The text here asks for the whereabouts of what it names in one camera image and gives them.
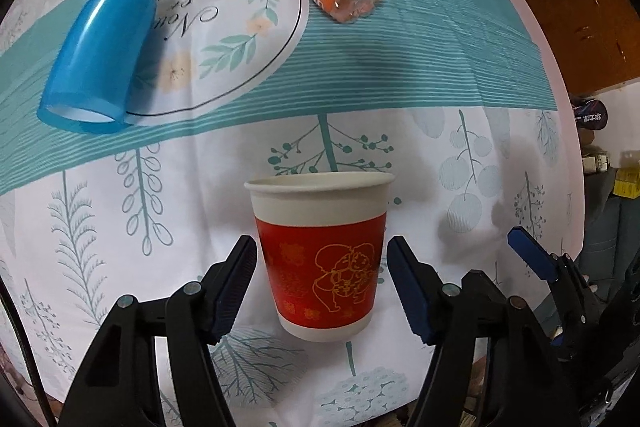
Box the red paper cup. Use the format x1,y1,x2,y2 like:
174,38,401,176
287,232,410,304
245,172,394,343

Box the blue plastic cup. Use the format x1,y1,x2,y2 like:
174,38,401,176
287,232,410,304
37,0,156,134

